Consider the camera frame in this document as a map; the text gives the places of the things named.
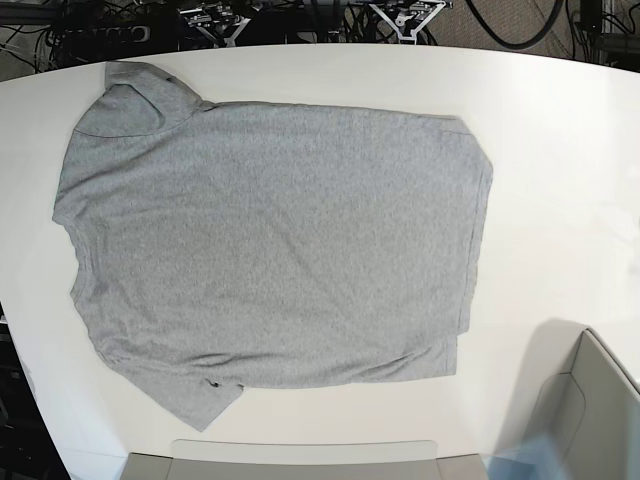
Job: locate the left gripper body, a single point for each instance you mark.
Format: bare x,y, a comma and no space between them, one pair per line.
408,19

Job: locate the grey T-shirt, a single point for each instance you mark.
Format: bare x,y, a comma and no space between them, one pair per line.
227,246

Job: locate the blue cloth in corner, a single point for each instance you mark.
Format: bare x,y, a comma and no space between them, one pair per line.
534,459

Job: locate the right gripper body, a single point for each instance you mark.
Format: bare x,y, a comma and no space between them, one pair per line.
221,26

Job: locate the grey plastic bin right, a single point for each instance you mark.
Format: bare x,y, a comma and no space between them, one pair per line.
591,412

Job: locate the grey plastic bin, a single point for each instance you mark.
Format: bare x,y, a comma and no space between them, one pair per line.
591,412
190,459

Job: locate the grey plastic bin front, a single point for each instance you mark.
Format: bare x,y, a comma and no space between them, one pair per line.
190,459

